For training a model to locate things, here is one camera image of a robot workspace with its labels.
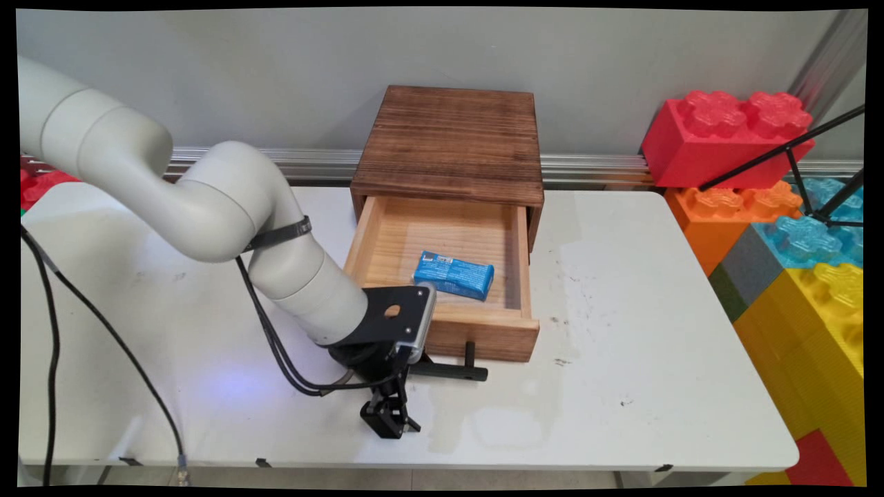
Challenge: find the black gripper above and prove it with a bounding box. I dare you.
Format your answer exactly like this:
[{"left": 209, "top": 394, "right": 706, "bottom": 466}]
[{"left": 328, "top": 342, "right": 423, "bottom": 440}]

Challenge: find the small red toy brick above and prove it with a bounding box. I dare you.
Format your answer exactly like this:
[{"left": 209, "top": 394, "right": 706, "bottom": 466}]
[{"left": 784, "top": 429, "right": 854, "bottom": 487}]

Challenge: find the black gripper cable bundle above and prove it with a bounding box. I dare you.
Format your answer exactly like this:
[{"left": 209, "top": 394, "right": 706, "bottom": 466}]
[{"left": 235, "top": 257, "right": 405, "bottom": 398}]

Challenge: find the blue snack packet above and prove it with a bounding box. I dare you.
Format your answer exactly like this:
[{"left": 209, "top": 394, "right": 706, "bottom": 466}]
[{"left": 413, "top": 251, "right": 496, "bottom": 302}]

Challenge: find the black strap on arm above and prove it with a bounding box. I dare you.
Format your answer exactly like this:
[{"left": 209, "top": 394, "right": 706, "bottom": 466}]
[{"left": 242, "top": 215, "right": 313, "bottom": 253}]

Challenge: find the big green toy brick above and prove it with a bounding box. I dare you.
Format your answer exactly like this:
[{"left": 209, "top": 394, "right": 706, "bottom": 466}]
[{"left": 708, "top": 265, "right": 749, "bottom": 324}]

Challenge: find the wooden drawer with black handle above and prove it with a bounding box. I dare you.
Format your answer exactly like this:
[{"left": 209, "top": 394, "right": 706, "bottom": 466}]
[{"left": 343, "top": 195, "right": 541, "bottom": 383}]

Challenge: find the black tripod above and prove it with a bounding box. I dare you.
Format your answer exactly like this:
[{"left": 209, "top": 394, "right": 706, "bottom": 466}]
[{"left": 698, "top": 104, "right": 865, "bottom": 230}]

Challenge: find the big yellow toy brick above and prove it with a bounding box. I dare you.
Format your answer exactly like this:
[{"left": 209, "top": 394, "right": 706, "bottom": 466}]
[{"left": 732, "top": 262, "right": 865, "bottom": 485}]

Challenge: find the big light blue toy brick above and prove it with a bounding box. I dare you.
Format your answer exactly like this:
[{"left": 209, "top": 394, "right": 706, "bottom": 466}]
[{"left": 753, "top": 177, "right": 864, "bottom": 270}]

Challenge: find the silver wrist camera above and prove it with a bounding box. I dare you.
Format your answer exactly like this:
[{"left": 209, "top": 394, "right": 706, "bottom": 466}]
[{"left": 407, "top": 284, "right": 438, "bottom": 364}]

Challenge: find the big orange toy brick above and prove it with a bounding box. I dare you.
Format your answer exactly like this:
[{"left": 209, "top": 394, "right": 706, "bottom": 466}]
[{"left": 664, "top": 181, "right": 804, "bottom": 277}]

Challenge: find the red brick beside arm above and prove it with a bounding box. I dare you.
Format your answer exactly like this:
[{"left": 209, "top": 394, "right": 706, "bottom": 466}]
[{"left": 19, "top": 167, "right": 81, "bottom": 213}]

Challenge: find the aluminium upright post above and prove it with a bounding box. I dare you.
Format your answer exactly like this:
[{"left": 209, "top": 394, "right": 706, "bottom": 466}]
[{"left": 787, "top": 10, "right": 867, "bottom": 119}]

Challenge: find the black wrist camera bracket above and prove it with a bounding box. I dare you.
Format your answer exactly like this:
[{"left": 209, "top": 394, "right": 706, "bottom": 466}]
[{"left": 337, "top": 285, "right": 430, "bottom": 347}]

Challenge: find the big grey toy brick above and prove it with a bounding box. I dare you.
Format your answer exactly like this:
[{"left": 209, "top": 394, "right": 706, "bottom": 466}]
[{"left": 718, "top": 224, "right": 786, "bottom": 309}]

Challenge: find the aluminium rail along wall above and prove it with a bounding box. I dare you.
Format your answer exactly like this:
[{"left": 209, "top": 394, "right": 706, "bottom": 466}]
[{"left": 160, "top": 145, "right": 864, "bottom": 188}]

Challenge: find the big red toy brick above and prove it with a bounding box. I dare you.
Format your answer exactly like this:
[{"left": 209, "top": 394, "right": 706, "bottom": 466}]
[{"left": 641, "top": 90, "right": 816, "bottom": 191}]

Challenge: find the thin black hanging cable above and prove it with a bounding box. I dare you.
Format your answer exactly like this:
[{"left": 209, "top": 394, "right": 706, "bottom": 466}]
[
  {"left": 21, "top": 226, "right": 191, "bottom": 485},
  {"left": 31, "top": 242, "right": 61, "bottom": 487}
]

